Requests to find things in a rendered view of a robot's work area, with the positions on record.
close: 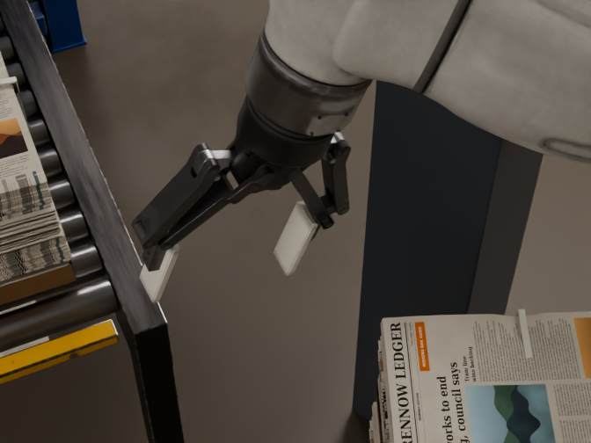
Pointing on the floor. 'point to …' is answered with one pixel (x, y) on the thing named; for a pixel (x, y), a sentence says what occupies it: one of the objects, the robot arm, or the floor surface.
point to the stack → (485, 379)
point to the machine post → (62, 25)
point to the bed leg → (160, 406)
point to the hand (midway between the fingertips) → (221, 268)
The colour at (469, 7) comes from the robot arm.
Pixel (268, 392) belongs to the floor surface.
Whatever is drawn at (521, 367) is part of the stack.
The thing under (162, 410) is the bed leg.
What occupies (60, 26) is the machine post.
